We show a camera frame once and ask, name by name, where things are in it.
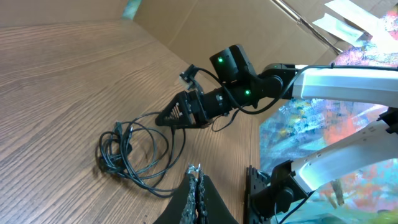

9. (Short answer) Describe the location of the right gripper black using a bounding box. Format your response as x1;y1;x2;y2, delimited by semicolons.
155;79;208;128

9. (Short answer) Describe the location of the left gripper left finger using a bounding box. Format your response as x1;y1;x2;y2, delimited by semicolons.
154;164;197;224

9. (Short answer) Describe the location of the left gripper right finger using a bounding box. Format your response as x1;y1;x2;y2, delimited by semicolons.
196;167;238;224

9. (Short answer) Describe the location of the thin black cable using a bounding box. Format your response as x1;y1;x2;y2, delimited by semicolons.
114;111;187;199

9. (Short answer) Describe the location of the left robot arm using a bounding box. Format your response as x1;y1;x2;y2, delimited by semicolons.
155;108;397;224

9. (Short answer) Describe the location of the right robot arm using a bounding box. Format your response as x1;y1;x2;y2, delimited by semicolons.
155;44;397;129

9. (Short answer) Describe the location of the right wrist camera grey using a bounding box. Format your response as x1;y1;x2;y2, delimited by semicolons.
179;65;197;90

